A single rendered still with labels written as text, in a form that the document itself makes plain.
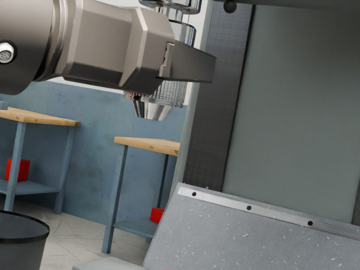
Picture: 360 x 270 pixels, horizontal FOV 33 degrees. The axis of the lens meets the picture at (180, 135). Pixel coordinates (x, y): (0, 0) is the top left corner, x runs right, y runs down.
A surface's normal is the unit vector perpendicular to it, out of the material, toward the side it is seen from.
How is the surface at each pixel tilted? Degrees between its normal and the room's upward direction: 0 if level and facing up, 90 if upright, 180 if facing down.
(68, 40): 90
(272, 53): 90
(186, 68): 90
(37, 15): 82
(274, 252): 63
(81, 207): 90
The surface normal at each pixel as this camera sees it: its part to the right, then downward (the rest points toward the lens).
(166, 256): -0.33, -0.47
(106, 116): -0.47, -0.04
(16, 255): 0.65, 0.22
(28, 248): 0.80, 0.23
